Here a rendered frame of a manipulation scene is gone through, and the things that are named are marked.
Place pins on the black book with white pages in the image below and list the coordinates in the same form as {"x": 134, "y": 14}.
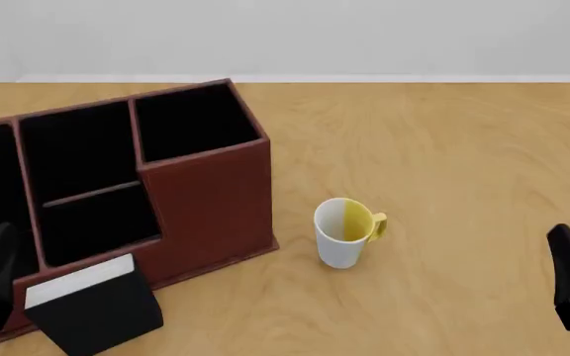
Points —
{"x": 102, "y": 311}

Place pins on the red-brown desk caddy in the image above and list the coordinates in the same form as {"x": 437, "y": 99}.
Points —
{"x": 206, "y": 207}

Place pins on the white and yellow mug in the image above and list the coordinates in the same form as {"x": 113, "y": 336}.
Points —
{"x": 337, "y": 248}

